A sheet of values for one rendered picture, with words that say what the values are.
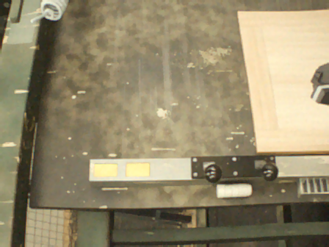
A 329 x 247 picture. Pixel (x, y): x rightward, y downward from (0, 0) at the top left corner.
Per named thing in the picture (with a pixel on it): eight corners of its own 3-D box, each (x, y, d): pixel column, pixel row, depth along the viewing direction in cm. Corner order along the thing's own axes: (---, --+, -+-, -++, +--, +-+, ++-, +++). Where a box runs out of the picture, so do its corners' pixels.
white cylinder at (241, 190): (217, 199, 102) (250, 198, 101) (217, 195, 99) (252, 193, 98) (216, 187, 103) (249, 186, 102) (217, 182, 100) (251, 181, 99)
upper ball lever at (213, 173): (217, 174, 101) (223, 184, 87) (200, 174, 101) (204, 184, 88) (217, 156, 100) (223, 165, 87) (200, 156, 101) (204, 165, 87)
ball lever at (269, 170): (266, 173, 100) (280, 182, 86) (251, 173, 100) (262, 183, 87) (266, 156, 99) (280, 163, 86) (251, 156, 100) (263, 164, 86)
